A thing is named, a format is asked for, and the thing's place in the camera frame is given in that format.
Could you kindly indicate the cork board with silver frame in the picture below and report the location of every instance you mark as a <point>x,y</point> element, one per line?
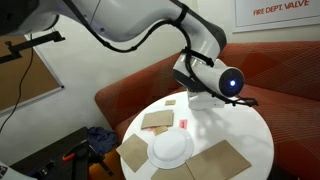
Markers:
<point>20,80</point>

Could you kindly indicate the large brown paper napkin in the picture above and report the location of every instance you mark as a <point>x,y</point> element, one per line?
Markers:
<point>216,161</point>

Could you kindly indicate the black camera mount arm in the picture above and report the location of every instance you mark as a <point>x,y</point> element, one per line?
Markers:
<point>16,48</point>

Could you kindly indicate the blue cloth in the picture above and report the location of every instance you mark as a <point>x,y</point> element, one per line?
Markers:
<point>101,138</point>

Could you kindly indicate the white device with sticker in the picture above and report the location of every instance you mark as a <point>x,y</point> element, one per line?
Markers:
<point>13,173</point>

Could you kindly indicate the white fire dept valve sign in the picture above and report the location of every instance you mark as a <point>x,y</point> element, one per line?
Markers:
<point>276,13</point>

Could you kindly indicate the white wrist mount box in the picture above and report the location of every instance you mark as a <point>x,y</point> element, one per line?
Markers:
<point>203,103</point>

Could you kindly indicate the pink paper packet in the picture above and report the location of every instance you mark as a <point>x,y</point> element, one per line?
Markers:
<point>183,124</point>
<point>151,129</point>

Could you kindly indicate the small brown paper piece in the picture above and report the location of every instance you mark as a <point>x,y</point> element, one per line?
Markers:
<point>170,102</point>
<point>160,130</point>

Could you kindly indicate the black stand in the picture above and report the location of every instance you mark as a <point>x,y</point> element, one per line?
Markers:
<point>50,151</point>

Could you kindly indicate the white round plate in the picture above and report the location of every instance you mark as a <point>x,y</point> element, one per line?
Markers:
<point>170,148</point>

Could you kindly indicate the red fabric sofa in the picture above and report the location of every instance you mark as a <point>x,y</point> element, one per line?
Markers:
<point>286,80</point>

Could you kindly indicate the black power outlet box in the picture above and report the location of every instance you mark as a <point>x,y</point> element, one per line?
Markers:
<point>46,169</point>

